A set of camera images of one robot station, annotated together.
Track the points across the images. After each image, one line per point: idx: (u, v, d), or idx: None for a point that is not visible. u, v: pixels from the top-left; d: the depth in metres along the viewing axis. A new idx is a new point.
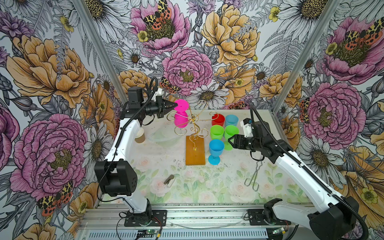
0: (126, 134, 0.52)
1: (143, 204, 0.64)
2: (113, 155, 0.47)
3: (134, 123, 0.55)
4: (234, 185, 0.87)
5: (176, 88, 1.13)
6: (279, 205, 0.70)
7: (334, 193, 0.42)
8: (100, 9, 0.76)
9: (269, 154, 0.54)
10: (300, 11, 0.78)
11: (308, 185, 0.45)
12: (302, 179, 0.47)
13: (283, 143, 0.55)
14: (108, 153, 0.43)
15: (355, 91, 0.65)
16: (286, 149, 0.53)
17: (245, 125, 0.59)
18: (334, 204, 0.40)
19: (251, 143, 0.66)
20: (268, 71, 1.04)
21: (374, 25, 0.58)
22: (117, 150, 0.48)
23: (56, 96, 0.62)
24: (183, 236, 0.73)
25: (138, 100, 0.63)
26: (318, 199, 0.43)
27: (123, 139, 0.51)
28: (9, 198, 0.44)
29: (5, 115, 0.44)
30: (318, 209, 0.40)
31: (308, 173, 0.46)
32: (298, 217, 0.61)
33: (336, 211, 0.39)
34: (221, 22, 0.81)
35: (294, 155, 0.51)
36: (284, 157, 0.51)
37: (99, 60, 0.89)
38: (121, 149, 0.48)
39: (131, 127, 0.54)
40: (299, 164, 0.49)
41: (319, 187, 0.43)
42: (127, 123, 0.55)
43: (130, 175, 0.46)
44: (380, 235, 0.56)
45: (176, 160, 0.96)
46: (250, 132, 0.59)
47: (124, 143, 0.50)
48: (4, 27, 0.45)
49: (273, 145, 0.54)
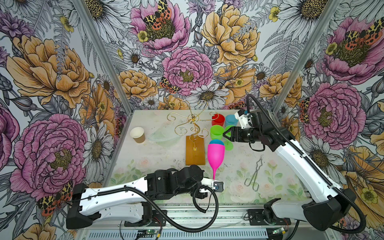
0: (121, 195, 0.44)
1: (134, 218, 0.61)
2: (89, 197, 0.43)
3: (138, 196, 0.44)
4: (234, 185, 0.87)
5: (176, 88, 1.13)
6: (277, 203, 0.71)
7: (334, 186, 0.41)
8: (100, 9, 0.76)
9: (270, 142, 0.51)
10: (300, 11, 0.78)
11: (309, 177, 0.44)
12: (303, 170, 0.45)
13: (284, 130, 0.51)
14: (92, 191, 0.44)
15: (355, 91, 0.65)
16: (287, 137, 0.50)
17: (241, 116, 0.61)
18: (333, 197, 0.39)
19: (250, 135, 0.62)
20: (268, 71, 1.04)
21: (374, 25, 0.58)
22: (92, 196, 0.43)
23: (56, 96, 0.62)
24: (183, 236, 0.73)
25: (183, 185, 0.48)
26: (317, 191, 0.42)
27: (114, 194, 0.43)
28: (9, 198, 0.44)
29: (5, 115, 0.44)
30: (314, 199, 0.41)
31: (309, 163, 0.45)
32: (295, 213, 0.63)
33: (334, 203, 0.38)
34: (221, 22, 0.81)
35: (296, 145, 0.48)
36: (286, 146, 0.48)
37: (99, 60, 0.89)
38: (94, 202, 0.42)
39: (132, 195, 0.44)
40: (301, 155, 0.46)
41: (319, 179, 0.42)
42: (131, 190, 0.45)
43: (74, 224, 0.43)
44: (380, 235, 0.56)
45: (176, 160, 0.96)
46: (246, 123, 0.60)
47: (104, 201, 0.42)
48: (4, 27, 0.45)
49: (274, 132, 0.51)
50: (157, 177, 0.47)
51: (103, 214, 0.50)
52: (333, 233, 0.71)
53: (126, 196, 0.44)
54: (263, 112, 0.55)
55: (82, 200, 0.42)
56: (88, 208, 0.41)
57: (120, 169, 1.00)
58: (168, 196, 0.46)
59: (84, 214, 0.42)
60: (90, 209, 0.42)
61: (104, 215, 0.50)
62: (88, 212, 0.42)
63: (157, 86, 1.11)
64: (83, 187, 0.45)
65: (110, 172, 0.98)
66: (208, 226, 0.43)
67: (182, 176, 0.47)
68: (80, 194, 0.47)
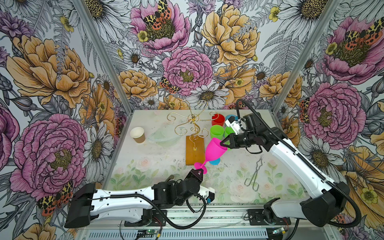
0: (130, 200, 0.48)
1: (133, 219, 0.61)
2: (101, 198, 0.45)
3: (146, 203, 0.50)
4: (234, 185, 0.87)
5: (176, 88, 1.13)
6: (277, 203, 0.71)
7: (328, 180, 0.42)
8: (100, 9, 0.76)
9: (264, 142, 0.53)
10: (300, 11, 0.78)
11: (303, 173, 0.45)
12: (296, 165, 0.47)
13: (277, 131, 0.54)
14: (104, 192, 0.47)
15: (355, 91, 0.65)
16: (281, 137, 0.52)
17: (232, 123, 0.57)
18: (327, 190, 0.40)
19: (246, 139, 0.63)
20: (268, 71, 1.04)
21: (374, 25, 0.58)
22: (103, 198, 0.46)
23: (56, 96, 0.62)
24: (183, 236, 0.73)
25: (181, 196, 0.54)
26: (311, 186, 0.43)
27: (125, 199, 0.48)
28: (9, 198, 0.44)
29: (5, 115, 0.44)
30: (310, 195, 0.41)
31: (302, 160, 0.46)
32: (294, 211, 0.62)
33: (329, 197, 0.39)
34: (221, 22, 0.81)
35: (288, 143, 0.50)
36: (279, 145, 0.50)
37: (99, 60, 0.89)
38: (105, 204, 0.45)
39: (140, 201, 0.49)
40: (294, 152, 0.48)
41: (313, 174, 0.44)
42: (140, 197, 0.50)
43: (79, 222, 0.43)
44: (380, 235, 0.56)
45: (176, 160, 0.96)
46: (239, 129, 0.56)
47: (114, 204, 0.46)
48: (4, 27, 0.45)
49: (267, 133, 0.53)
50: (162, 189, 0.54)
51: (101, 214, 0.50)
52: (333, 233, 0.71)
53: (135, 201, 0.49)
54: (254, 114, 0.58)
55: (94, 200, 0.44)
56: (99, 209, 0.44)
57: (120, 169, 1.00)
58: (170, 205, 0.53)
59: (92, 215, 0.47)
60: (100, 210, 0.44)
61: (102, 215, 0.51)
62: (96, 211, 0.44)
63: (157, 86, 1.11)
64: (94, 188, 0.46)
65: (110, 172, 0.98)
66: (191, 226, 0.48)
67: (180, 188, 0.54)
68: (92, 194, 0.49)
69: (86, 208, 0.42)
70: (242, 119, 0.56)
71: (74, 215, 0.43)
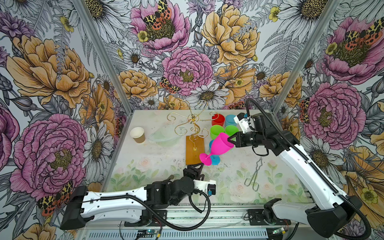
0: (122, 201, 0.48)
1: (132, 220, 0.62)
2: (91, 200, 0.45)
3: (138, 203, 0.48)
4: (234, 185, 0.87)
5: (176, 88, 1.13)
6: (278, 204, 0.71)
7: (340, 193, 0.40)
8: (100, 9, 0.76)
9: (274, 146, 0.50)
10: (300, 11, 0.78)
11: (314, 183, 0.43)
12: (307, 175, 0.44)
13: (289, 135, 0.50)
14: (94, 194, 0.47)
15: (355, 91, 0.65)
16: (292, 141, 0.49)
17: (241, 120, 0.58)
18: (339, 204, 0.39)
19: (253, 139, 0.61)
20: (268, 71, 1.04)
21: (374, 25, 0.58)
22: (94, 200, 0.46)
23: (56, 96, 0.62)
24: (183, 236, 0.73)
25: (175, 196, 0.52)
26: (322, 197, 0.42)
27: (117, 200, 0.47)
28: (9, 198, 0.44)
29: (5, 115, 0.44)
30: (320, 206, 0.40)
31: (314, 169, 0.44)
32: (296, 214, 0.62)
33: (340, 211, 0.38)
34: (221, 22, 0.81)
35: (300, 149, 0.47)
36: (291, 152, 0.47)
37: (99, 60, 0.90)
38: (95, 206, 0.45)
39: (132, 202, 0.48)
40: (306, 161, 0.45)
41: (325, 186, 0.41)
42: (131, 198, 0.49)
43: (72, 224, 0.44)
44: (380, 235, 0.56)
45: (176, 160, 0.96)
46: (247, 127, 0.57)
47: (104, 205, 0.46)
48: (4, 27, 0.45)
49: (278, 137, 0.50)
50: (156, 189, 0.53)
51: (96, 215, 0.51)
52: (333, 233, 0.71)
53: (126, 203, 0.48)
54: (265, 115, 0.54)
55: (84, 202, 0.45)
56: (89, 211, 0.44)
57: (121, 169, 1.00)
58: (164, 205, 0.51)
59: (85, 217, 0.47)
60: (91, 212, 0.44)
61: (99, 216, 0.52)
62: (88, 214, 0.44)
63: (157, 86, 1.11)
64: (84, 191, 0.46)
65: (110, 172, 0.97)
66: (197, 227, 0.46)
67: (173, 188, 0.51)
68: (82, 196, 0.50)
69: (76, 211, 0.43)
70: (251, 118, 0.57)
71: (66, 217, 0.42)
